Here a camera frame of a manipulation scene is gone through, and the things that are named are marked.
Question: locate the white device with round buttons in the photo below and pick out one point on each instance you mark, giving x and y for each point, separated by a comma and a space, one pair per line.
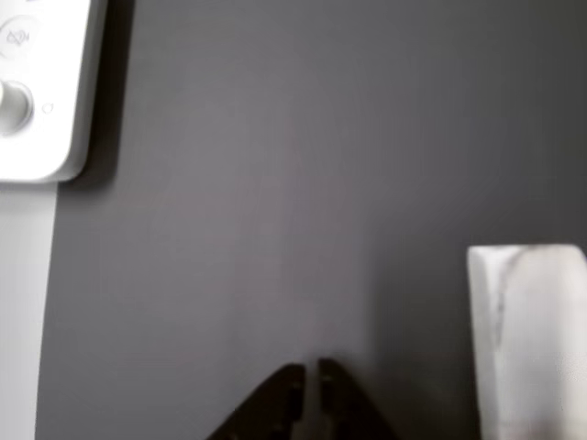
41, 91

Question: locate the grey desk mat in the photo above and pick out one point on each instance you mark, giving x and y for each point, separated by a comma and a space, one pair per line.
284, 183

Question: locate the white block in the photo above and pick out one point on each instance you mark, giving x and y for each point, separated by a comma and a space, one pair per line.
536, 339

